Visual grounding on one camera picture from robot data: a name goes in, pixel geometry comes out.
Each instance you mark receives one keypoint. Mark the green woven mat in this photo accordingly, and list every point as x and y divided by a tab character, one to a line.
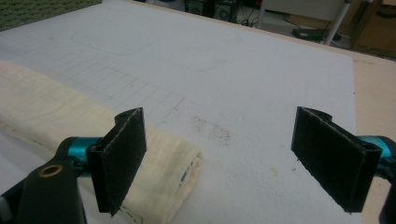
37	11

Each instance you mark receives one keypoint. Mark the brown cardboard box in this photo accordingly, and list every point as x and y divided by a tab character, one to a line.
375	26

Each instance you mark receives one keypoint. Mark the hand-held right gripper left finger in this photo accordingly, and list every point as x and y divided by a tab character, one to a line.
120	161

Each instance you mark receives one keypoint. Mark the white metal stand pole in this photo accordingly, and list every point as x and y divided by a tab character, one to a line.
338	20

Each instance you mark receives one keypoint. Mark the white checked table cloth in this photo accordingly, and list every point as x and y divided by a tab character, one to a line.
218	71

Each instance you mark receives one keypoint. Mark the cream cloth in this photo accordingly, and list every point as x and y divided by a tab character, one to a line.
46	115

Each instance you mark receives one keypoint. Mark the black computer tower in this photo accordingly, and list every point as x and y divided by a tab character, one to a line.
218	9

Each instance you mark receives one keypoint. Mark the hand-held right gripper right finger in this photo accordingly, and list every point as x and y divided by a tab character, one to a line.
334	158

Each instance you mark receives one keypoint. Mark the black device on floor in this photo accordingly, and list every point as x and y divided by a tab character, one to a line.
313	33

